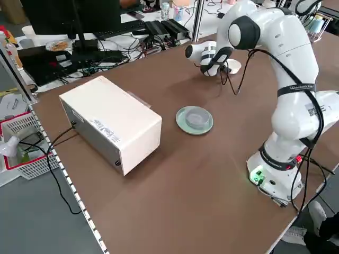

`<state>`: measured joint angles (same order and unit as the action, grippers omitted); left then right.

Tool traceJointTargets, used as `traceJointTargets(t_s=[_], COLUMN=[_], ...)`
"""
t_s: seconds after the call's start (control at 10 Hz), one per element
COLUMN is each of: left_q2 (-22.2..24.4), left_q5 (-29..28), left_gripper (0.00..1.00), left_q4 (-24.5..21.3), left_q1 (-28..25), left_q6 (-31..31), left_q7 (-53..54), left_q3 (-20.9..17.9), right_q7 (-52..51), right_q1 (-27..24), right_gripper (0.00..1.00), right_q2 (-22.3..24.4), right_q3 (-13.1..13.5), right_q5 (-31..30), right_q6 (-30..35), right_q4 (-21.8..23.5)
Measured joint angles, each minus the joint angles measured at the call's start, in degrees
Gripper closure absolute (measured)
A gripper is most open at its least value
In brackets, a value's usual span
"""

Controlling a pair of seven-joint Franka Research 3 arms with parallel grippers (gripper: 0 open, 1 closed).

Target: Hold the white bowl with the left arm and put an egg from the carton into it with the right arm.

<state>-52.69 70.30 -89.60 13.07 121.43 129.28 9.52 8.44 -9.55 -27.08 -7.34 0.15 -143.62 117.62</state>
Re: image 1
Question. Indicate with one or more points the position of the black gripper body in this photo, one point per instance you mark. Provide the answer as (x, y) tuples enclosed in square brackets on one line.
[(221, 56)]

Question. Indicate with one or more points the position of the white bowl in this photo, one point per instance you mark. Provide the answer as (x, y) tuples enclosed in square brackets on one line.
[(235, 66)]

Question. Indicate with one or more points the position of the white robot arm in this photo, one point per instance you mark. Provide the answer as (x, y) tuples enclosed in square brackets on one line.
[(291, 53)]

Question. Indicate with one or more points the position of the black power supply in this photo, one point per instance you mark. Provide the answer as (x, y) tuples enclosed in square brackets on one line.
[(156, 29), (176, 27)]

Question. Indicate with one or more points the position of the blue pen cup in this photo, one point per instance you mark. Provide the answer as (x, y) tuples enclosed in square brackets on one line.
[(178, 15)]

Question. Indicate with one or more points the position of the grey shallow dish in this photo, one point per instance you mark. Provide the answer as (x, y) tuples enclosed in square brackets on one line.
[(196, 119)]

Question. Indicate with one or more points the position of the labelled drink bottle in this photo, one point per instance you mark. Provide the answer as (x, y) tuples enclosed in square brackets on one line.
[(165, 10)]

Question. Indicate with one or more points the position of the pale green saucer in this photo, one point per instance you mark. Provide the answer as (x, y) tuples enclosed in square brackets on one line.
[(181, 121)]

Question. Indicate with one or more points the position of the light blue cup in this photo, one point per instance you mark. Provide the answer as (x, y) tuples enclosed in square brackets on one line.
[(316, 26)]

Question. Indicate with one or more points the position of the black keyboard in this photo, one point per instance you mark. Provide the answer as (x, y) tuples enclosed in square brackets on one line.
[(119, 29)]

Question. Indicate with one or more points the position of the black monitor stand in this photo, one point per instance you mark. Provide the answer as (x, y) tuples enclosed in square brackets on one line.
[(100, 56)]

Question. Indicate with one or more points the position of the cream box appliance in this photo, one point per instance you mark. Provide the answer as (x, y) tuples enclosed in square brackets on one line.
[(106, 116)]

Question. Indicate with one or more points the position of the plate of snacks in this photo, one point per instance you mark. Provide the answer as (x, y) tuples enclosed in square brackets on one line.
[(58, 46)]

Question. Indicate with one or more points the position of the black monitor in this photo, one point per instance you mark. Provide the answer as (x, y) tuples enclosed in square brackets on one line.
[(53, 16)]

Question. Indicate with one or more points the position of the white paper cup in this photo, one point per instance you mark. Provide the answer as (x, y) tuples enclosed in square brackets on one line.
[(28, 33)]

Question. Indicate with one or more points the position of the person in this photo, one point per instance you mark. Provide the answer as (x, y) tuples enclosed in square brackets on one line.
[(328, 230)]

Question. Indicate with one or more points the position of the clear plastic bottle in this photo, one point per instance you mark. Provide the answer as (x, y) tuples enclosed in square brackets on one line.
[(12, 53)]

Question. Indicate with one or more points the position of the white basket with red rim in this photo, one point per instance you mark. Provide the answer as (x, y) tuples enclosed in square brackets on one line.
[(34, 165)]

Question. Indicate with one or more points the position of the white bag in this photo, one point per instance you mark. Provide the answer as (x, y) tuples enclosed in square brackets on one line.
[(9, 146)]

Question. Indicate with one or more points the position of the aluminium frame post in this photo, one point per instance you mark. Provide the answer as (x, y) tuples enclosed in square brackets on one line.
[(197, 23)]

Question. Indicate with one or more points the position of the aluminium table edge rail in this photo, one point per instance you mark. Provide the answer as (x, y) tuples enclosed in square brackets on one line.
[(76, 198)]

